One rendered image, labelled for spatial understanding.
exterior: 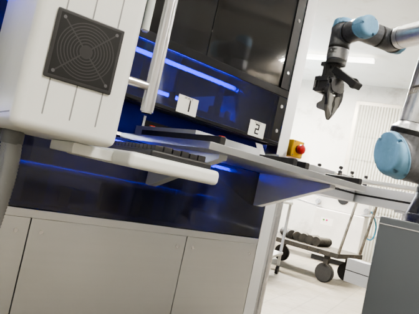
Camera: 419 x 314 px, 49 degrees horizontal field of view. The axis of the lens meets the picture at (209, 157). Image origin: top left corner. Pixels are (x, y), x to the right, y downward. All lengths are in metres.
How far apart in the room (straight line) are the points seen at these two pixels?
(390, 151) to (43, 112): 0.86
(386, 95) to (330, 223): 3.25
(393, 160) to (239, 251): 0.79
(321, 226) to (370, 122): 2.84
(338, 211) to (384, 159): 5.98
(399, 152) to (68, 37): 0.84
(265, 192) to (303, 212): 7.56
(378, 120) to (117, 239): 8.06
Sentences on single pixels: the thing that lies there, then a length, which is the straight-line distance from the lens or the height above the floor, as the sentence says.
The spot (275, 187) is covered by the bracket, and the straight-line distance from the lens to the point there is 1.77.
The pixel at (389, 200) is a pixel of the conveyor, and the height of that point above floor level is 0.88.
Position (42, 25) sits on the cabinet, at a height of 0.97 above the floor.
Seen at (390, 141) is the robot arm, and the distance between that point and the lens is 1.29.
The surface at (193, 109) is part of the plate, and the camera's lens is 1.61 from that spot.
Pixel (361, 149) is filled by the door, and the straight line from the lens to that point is 9.21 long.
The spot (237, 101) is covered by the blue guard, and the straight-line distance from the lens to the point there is 1.74.
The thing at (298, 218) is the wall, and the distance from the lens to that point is 9.38.
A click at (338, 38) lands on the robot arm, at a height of 1.37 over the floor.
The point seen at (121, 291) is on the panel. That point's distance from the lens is 1.58.
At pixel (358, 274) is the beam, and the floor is 0.49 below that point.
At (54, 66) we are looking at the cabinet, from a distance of 0.80.
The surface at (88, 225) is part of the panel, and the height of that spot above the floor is 0.58.
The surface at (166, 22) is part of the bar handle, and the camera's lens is 0.90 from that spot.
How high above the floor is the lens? 0.78
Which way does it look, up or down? 3 degrees up
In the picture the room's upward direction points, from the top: 12 degrees clockwise
